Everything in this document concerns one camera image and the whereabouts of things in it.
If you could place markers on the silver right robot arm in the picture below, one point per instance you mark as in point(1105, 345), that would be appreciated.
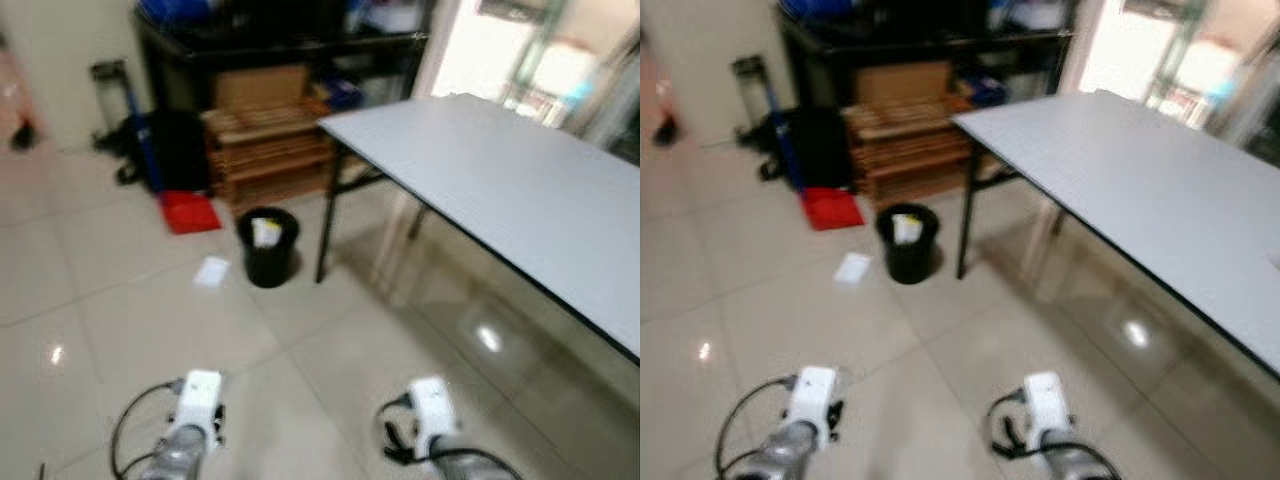
point(1080, 462)
point(470, 468)

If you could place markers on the white trash in bin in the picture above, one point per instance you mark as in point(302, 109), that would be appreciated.
point(267, 232)
point(907, 228)

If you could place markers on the black rubbish bin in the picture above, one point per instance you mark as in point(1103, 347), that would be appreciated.
point(908, 258)
point(268, 262)

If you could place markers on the small dark object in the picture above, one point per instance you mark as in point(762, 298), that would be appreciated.
point(24, 135)
point(667, 130)

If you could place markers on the red dustpan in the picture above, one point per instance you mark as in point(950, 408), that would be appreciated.
point(190, 214)
point(830, 209)

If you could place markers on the grey metal container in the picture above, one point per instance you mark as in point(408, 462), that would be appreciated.
point(108, 85)
point(748, 80)

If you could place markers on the black bag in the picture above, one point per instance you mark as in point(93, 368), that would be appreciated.
point(175, 150)
point(818, 146)

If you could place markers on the white paper sheet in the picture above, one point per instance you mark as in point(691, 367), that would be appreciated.
point(852, 268)
point(212, 272)

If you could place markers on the stacked wooden crates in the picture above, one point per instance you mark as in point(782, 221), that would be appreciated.
point(905, 150)
point(265, 155)

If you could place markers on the brown cardboard box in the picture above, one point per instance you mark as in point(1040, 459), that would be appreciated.
point(260, 88)
point(902, 83)

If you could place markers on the black table leg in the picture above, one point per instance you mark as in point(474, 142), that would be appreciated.
point(965, 225)
point(328, 215)

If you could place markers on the blue box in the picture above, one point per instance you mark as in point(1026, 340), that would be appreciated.
point(985, 90)
point(343, 94)

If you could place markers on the black shelf unit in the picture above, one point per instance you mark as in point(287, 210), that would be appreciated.
point(920, 42)
point(280, 45)

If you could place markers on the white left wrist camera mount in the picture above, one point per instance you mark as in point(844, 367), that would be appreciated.
point(816, 392)
point(201, 395)

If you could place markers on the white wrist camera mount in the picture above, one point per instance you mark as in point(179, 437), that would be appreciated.
point(432, 405)
point(201, 395)
point(816, 392)
point(1045, 400)

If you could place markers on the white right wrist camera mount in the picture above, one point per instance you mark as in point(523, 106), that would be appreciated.
point(432, 405)
point(1045, 400)

